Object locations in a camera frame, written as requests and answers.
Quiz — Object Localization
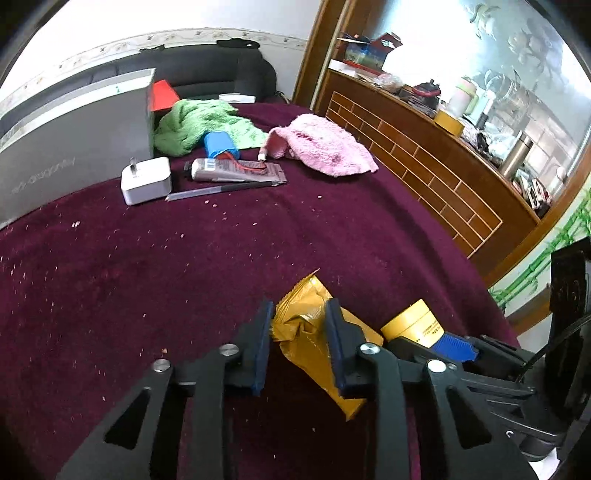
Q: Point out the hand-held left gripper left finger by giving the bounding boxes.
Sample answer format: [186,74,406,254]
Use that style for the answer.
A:
[55,298,274,480]

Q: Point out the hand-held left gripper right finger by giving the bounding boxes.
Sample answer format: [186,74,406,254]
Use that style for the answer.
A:
[324,298,539,480]

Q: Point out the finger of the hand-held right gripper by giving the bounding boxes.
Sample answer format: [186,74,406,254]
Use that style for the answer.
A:
[385,336,571,462]
[433,333,546,394]

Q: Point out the yellow round jar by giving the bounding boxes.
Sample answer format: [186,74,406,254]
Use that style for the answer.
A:
[380,298,445,349]

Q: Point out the gold foil packet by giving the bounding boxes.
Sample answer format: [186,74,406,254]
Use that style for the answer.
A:
[270,269,385,422]

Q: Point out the steel thermos bottle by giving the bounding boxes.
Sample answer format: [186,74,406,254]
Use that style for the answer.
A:
[499,130,535,182]

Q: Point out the grey pen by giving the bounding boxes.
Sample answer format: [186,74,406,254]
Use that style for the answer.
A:
[165,180,274,202]

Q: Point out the wooden partition counter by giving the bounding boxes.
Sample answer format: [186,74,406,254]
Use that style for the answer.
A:
[292,0,591,289]

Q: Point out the pink terry towel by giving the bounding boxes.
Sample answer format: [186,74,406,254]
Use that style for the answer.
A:
[260,113,380,178]

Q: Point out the white charger plug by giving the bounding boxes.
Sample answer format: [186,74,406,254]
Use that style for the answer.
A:
[120,156,173,206]

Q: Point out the yellow round tin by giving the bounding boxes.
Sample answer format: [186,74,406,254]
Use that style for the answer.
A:
[434,109,465,138]

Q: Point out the blue battery pack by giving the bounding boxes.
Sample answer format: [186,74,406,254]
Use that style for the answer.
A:
[204,131,242,161]

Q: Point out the white jug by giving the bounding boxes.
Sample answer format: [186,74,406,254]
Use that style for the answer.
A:
[449,76,478,119]

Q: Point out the green terry towel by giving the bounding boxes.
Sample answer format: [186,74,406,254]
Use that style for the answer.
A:
[153,99,269,158]

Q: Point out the etched glass panel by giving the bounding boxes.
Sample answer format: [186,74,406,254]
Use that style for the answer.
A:
[369,0,591,222]

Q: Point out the red box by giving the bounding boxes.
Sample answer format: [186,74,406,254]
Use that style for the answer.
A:
[151,79,181,114]

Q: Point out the grey rectangular box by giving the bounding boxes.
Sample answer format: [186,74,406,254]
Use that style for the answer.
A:
[0,68,158,230]

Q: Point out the black leather sofa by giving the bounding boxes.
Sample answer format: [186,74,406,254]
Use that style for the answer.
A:
[0,42,279,139]

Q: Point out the colourful cardboard boxes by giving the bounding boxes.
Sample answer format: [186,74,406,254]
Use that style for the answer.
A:
[337,31,403,75]

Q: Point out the bamboo wall sticker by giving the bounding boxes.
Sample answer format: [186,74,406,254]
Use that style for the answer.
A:
[489,187,591,308]

